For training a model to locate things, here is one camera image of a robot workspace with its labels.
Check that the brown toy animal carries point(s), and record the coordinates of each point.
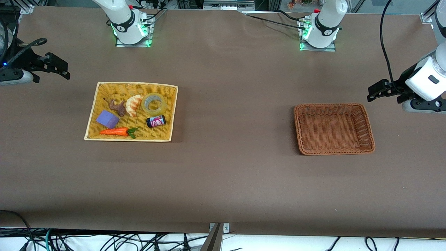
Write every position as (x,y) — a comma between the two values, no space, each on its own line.
(118,107)

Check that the yellow wicker basket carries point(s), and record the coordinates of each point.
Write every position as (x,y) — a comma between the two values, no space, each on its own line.
(160,134)

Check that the clear yellowish tape roll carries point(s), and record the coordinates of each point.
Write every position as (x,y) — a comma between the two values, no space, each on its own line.
(161,108)

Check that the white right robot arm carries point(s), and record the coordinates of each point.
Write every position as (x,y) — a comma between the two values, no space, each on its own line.
(125,24)

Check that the grey metal box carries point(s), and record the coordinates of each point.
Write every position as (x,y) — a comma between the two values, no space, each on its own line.
(228,5)

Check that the brown wicker basket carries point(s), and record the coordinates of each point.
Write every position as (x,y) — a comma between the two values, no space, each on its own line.
(334,129)

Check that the orange toy carrot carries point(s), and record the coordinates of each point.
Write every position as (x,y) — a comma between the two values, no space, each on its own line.
(115,131)

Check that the purple foam block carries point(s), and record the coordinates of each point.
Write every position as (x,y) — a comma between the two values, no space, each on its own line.
(107,119)

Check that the metal table edge bracket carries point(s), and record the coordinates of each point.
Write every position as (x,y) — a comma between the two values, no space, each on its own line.
(225,228)

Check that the grey metal bar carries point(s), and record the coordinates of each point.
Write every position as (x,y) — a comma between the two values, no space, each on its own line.
(213,240)

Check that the aluminium frame profile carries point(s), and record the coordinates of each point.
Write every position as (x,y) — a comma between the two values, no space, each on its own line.
(27,8)
(428,15)

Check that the toy croissant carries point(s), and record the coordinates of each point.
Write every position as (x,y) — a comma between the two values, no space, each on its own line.
(132,105)

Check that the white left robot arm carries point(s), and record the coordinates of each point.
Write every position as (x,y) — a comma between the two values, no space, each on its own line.
(324,24)

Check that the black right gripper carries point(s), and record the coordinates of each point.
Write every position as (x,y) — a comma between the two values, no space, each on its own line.
(25,60)

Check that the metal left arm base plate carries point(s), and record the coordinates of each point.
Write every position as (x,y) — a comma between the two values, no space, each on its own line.
(332,48)

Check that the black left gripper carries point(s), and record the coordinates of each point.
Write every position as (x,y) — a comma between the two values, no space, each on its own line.
(398,87)

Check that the small black pink can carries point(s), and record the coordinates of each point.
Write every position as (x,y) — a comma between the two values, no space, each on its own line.
(156,121)

